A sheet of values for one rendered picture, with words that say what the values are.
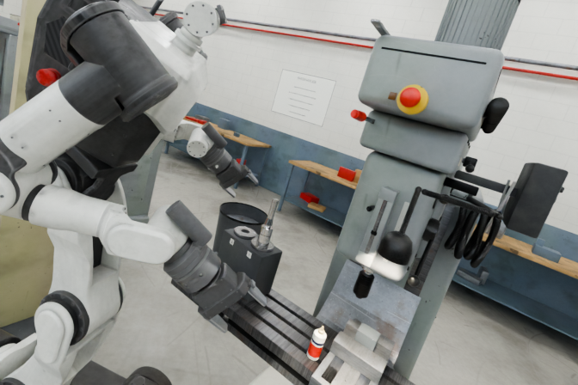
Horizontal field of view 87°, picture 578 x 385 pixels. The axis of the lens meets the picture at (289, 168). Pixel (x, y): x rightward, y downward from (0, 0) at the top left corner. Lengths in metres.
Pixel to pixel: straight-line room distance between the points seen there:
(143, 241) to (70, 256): 0.38
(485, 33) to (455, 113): 0.48
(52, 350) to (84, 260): 0.23
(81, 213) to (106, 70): 0.25
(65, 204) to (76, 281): 0.36
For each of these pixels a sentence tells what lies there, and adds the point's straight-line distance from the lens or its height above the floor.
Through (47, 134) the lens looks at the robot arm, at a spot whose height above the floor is 1.53.
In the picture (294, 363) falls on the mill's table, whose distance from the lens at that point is 1.10.
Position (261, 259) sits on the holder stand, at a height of 1.14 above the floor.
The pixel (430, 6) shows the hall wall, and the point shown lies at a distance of 5.67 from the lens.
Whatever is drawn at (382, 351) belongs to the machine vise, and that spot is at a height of 1.05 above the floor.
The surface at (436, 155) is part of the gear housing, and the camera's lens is 0.79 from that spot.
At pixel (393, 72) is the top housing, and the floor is 1.81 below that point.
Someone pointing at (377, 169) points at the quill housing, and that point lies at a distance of 0.85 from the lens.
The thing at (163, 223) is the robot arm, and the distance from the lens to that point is 0.61.
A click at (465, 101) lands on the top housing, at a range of 0.70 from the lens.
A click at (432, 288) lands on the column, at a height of 1.17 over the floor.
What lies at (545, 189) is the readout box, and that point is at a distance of 1.13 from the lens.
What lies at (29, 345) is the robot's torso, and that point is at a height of 0.73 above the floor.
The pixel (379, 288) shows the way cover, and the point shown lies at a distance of 1.40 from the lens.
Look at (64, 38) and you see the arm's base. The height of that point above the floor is 1.68.
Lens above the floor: 1.67
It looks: 11 degrees down
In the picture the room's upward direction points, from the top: 17 degrees clockwise
